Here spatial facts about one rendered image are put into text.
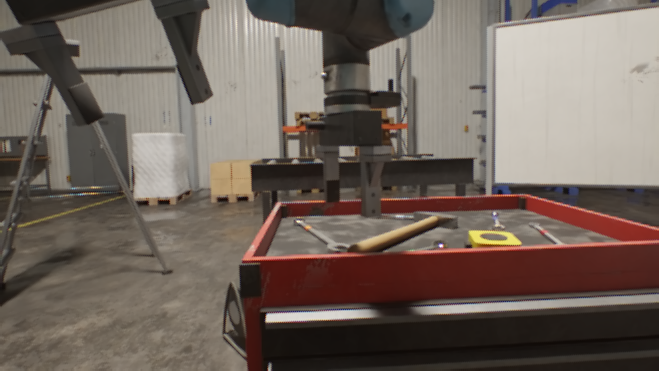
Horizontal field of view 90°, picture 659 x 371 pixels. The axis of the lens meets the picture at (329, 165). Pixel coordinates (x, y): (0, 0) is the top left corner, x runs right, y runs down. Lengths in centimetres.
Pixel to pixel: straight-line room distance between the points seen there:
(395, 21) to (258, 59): 841
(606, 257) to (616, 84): 243
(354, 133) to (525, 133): 248
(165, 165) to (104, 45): 421
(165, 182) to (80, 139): 315
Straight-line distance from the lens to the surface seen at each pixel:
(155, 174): 698
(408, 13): 43
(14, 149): 1105
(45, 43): 43
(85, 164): 954
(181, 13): 34
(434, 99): 905
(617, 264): 70
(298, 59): 871
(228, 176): 661
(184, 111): 890
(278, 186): 351
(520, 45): 297
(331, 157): 59
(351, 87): 51
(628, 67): 308
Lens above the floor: 111
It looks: 4 degrees down
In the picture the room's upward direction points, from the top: 1 degrees counter-clockwise
